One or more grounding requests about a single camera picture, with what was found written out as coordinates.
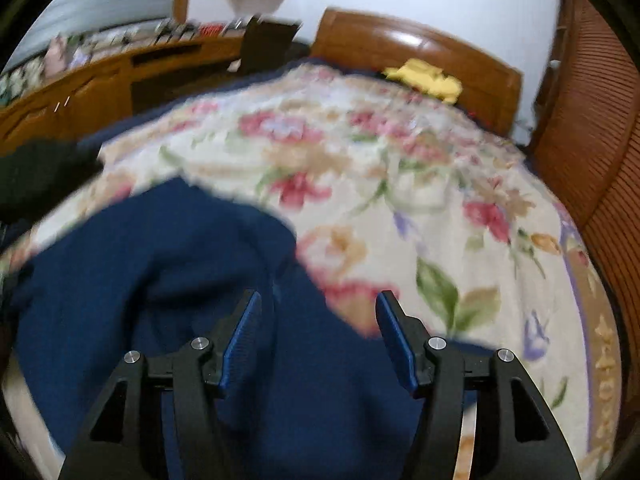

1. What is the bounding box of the yellow plush toy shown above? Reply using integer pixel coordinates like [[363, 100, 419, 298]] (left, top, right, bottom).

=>
[[382, 58, 463, 105]]

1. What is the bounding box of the wooden desk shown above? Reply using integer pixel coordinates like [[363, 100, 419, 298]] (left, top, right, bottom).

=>
[[0, 35, 251, 156]]

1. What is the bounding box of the window with wooden frame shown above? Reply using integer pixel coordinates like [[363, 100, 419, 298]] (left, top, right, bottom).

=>
[[0, 0, 197, 73]]

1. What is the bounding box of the wooden louvered wardrobe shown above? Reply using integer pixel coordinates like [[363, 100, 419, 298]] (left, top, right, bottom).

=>
[[530, 0, 640, 321]]

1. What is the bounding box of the black cloth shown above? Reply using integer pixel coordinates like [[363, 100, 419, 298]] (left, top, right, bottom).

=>
[[0, 140, 103, 226]]

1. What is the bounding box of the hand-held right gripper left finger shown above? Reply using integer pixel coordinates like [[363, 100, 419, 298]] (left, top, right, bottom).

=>
[[57, 289, 263, 480]]

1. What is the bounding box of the navy blue suit jacket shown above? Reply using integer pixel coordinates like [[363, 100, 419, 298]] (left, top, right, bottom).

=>
[[5, 177, 481, 480]]

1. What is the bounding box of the pile of desk clutter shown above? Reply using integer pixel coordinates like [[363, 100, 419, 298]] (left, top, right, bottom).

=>
[[0, 17, 248, 106]]

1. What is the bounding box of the dark brown chair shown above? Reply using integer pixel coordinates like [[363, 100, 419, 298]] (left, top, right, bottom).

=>
[[227, 15, 303, 76]]

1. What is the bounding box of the floral blanket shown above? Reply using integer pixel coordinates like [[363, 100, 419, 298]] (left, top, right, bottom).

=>
[[0, 62, 626, 480]]

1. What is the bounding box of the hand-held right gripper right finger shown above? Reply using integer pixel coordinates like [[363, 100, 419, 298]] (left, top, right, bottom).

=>
[[375, 290, 583, 480]]

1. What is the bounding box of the wooden bed headboard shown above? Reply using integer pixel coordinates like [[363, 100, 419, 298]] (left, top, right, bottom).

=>
[[311, 7, 523, 136]]

